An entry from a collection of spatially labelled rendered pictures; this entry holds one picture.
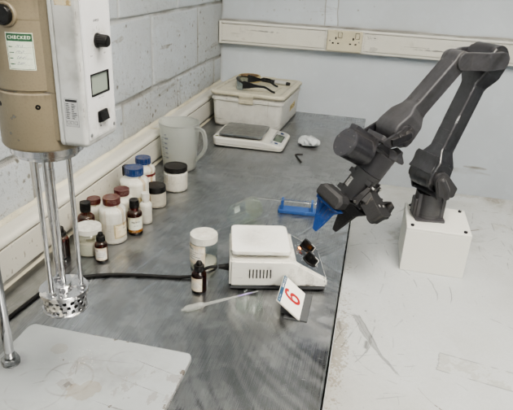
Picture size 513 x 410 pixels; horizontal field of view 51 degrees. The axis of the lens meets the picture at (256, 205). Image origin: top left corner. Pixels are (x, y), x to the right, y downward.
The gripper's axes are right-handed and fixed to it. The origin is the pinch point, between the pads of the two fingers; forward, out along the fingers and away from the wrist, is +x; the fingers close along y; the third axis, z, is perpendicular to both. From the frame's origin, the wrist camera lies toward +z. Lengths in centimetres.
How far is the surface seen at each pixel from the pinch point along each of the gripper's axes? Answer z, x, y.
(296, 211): -18.3, 11.9, 22.1
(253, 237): -7.3, 11.9, -10.4
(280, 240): -3.4, 9.2, -7.7
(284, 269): 2.2, 12.1, -9.9
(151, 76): -87, 12, 19
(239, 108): -87, 13, 68
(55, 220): -9, 10, -58
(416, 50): -60, -44, 113
